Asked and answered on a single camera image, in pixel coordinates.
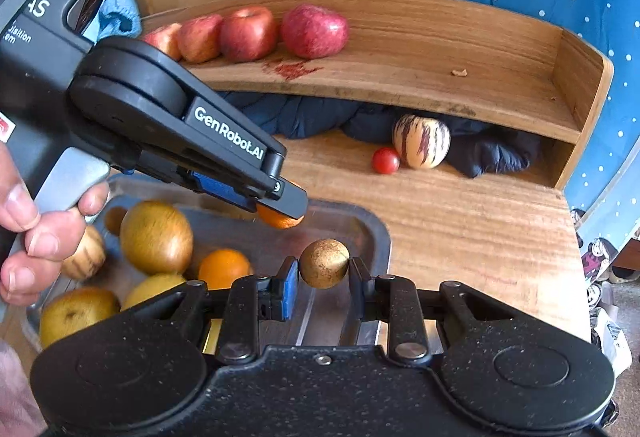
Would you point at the wooden curved shelf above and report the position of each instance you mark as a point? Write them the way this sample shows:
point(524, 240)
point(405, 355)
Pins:
point(454, 57)

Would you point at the small tan round fruit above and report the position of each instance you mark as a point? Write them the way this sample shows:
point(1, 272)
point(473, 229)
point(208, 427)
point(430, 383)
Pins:
point(323, 264)

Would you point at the person's left hand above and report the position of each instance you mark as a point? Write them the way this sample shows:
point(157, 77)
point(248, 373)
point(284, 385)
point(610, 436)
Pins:
point(49, 239)

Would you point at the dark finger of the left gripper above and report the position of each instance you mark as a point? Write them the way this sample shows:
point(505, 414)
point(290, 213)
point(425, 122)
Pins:
point(287, 198)

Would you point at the yellow pear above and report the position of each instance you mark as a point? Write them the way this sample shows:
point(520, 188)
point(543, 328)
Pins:
point(74, 311)

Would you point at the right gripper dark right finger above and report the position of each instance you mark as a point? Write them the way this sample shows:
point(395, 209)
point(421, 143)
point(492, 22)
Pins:
point(396, 302)

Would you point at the red cherry tomato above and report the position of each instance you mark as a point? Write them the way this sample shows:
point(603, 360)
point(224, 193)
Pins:
point(385, 161)

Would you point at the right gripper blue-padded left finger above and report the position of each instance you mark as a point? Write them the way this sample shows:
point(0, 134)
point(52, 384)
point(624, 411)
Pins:
point(251, 300)

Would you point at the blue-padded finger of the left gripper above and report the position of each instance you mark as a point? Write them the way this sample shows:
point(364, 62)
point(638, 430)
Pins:
point(235, 193)

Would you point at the small brown round fruit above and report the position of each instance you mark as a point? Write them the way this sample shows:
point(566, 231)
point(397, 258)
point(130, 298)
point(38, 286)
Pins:
point(113, 219)

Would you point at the dark navy cloth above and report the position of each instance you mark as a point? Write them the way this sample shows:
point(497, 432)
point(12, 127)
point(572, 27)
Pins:
point(476, 148)

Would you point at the leftmost red apple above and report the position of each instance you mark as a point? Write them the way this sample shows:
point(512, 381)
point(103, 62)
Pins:
point(165, 39)

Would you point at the rightmost red apple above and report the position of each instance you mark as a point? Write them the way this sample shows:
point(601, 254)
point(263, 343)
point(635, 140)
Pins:
point(314, 32)

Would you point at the small orange tangerine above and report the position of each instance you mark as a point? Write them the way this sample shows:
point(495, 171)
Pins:
point(222, 267)

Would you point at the red apple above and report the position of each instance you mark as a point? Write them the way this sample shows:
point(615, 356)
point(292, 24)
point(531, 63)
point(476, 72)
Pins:
point(314, 32)
point(248, 34)
point(165, 39)
point(199, 39)

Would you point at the olive green mango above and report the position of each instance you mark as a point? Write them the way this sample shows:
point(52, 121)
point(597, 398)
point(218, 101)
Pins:
point(155, 237)

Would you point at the large yellow lemon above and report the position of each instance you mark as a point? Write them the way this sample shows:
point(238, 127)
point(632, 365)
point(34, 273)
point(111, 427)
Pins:
point(151, 287)

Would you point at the steel rectangular tray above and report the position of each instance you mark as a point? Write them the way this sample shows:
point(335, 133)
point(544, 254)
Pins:
point(321, 317)

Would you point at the striped pepino melon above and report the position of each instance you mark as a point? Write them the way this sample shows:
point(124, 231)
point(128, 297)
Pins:
point(88, 258)
point(421, 142)

